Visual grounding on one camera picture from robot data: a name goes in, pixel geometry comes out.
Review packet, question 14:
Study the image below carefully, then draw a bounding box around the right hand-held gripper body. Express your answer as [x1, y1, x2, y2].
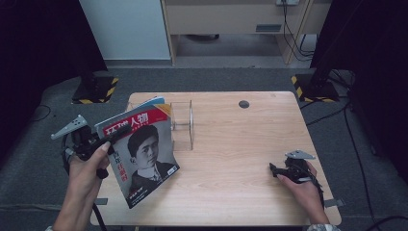
[282, 149, 317, 185]

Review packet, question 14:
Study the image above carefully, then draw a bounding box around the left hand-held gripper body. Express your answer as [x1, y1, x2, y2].
[50, 115, 101, 162]

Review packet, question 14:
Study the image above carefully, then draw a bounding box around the magazine with portrait cover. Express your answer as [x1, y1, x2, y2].
[94, 95, 181, 210]

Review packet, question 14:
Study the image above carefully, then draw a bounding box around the clear acrylic divided organizer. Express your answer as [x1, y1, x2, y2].
[126, 99, 195, 152]

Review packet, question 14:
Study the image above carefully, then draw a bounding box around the person's right hand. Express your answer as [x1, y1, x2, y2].
[277, 162, 326, 216]

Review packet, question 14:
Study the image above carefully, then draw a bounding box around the person's left hand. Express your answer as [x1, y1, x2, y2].
[65, 142, 112, 206]

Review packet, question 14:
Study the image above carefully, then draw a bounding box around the black stand with striped base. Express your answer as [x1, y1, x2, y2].
[291, 0, 341, 104]
[71, 56, 120, 106]

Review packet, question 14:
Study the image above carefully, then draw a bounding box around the black curtain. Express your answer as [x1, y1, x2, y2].
[0, 0, 109, 162]
[310, 0, 408, 184]

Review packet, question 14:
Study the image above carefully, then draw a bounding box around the white cabinet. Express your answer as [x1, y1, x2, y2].
[78, 0, 171, 61]

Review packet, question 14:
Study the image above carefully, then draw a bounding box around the grey rectangular panel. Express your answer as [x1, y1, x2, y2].
[255, 23, 283, 34]

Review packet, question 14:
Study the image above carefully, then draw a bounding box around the right hand-held gripper cable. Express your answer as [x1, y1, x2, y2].
[304, 171, 326, 210]

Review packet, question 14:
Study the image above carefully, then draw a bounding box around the hand-held gripper cable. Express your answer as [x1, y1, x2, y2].
[304, 171, 326, 210]
[61, 134, 109, 231]

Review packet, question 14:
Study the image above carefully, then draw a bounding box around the thin black looped cable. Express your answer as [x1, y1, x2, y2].
[31, 104, 52, 123]

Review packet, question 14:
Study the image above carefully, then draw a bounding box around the long black floor cable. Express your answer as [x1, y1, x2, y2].
[344, 107, 378, 225]

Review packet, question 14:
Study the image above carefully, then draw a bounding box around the left hand-held gripper cable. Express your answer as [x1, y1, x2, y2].
[61, 134, 109, 231]

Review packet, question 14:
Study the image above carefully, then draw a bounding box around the black hanging cable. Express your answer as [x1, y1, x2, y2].
[281, 3, 318, 63]

